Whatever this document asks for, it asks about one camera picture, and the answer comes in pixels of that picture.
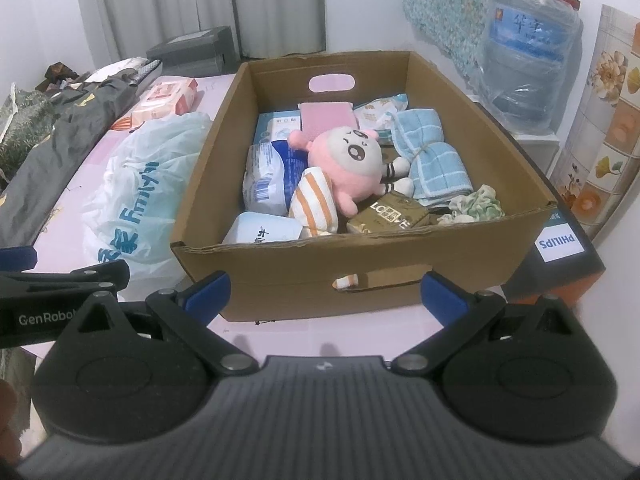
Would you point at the white plastic bag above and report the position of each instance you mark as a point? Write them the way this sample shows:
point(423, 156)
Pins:
point(145, 185)

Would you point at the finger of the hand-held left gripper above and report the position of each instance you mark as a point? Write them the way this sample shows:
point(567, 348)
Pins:
point(100, 275)
point(17, 260)

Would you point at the green floral bag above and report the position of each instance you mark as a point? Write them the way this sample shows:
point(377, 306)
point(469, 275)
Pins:
point(20, 120)

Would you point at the blue checked towel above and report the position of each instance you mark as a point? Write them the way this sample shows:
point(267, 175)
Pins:
point(435, 160)

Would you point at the black orange appliance box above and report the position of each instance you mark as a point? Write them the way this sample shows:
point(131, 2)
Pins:
point(560, 270)

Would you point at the orange striped towel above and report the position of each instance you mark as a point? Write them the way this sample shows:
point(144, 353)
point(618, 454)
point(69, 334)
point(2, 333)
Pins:
point(312, 200)

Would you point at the brown cardboard box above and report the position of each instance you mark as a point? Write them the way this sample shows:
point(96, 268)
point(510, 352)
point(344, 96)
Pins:
point(300, 270)

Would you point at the white stand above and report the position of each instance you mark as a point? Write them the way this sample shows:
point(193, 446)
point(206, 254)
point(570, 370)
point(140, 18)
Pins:
point(535, 150)

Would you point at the green white scrunchie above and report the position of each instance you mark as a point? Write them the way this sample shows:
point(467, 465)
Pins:
point(475, 205)

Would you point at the blue water jug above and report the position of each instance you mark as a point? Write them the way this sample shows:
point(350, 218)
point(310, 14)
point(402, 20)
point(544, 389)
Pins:
point(525, 60)

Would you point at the pink tissue packet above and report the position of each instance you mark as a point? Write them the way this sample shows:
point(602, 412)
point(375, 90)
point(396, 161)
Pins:
point(165, 97)

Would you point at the white patterned cloth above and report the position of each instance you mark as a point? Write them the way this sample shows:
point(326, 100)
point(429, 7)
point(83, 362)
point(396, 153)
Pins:
point(125, 67)

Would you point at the person's left hand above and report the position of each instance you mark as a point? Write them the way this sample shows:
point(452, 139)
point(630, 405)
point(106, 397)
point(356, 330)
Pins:
point(6, 410)

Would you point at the white wipes pack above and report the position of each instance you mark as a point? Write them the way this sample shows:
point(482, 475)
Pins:
point(260, 230)

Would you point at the dark grey jacket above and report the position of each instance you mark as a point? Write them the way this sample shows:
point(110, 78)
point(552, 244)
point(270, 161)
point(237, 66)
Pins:
point(50, 160)

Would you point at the light blue wipes pack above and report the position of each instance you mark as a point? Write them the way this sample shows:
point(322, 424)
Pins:
point(272, 127)

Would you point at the grey shoe box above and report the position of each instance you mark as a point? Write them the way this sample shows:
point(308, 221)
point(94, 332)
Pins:
point(195, 47)

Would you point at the pink plush toy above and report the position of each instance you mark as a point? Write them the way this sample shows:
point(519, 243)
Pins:
point(340, 170)

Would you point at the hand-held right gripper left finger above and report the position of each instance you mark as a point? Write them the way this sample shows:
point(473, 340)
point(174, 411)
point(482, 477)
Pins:
point(207, 290)

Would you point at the brown paper item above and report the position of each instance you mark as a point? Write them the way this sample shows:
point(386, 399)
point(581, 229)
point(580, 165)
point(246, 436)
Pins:
point(57, 71)

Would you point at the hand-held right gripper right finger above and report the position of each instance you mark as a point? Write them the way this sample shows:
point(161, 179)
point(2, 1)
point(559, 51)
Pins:
point(442, 292)

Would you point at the blue white tissue pack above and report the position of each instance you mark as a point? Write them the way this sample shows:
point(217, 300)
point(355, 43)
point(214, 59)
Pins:
point(265, 175)

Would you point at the grey curtain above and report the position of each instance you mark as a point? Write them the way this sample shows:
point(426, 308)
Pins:
point(280, 5)
point(160, 0)

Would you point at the teal floral cloth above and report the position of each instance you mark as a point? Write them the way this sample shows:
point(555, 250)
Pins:
point(440, 10)

